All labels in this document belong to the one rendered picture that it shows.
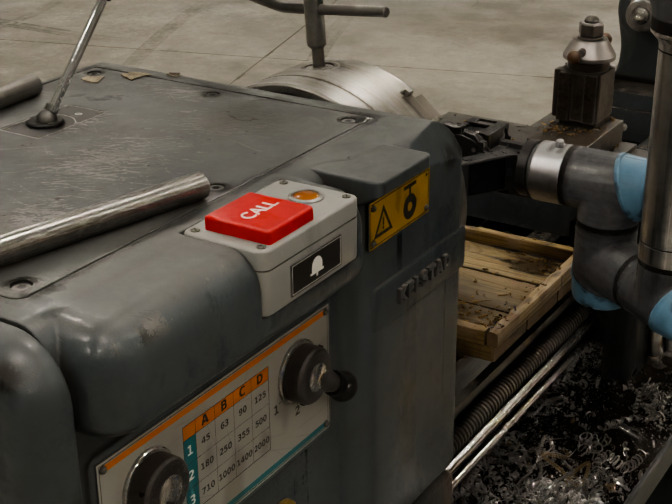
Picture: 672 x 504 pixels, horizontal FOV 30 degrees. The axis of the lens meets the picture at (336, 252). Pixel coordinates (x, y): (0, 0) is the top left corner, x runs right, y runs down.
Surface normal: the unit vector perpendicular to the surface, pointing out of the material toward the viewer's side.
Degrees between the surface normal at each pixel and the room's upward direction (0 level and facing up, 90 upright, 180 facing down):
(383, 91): 28
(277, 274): 90
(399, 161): 0
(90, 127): 0
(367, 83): 21
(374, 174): 0
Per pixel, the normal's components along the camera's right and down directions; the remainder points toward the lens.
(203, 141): 0.00, -0.91
